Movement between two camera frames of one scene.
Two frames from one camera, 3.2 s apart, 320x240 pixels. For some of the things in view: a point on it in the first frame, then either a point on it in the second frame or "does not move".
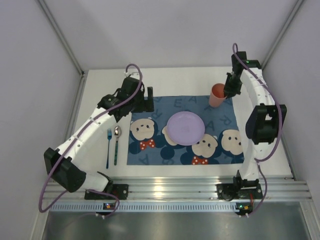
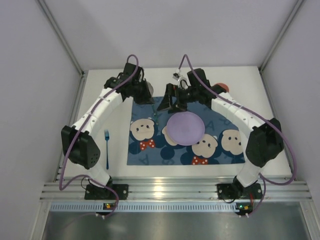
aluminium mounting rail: (187, 188) does not move
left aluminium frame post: (63, 39) does not move
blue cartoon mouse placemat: (150, 143) does not move
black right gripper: (232, 86) -> (173, 97)
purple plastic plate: (185, 128) does not move
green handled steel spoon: (117, 132) -> (157, 123)
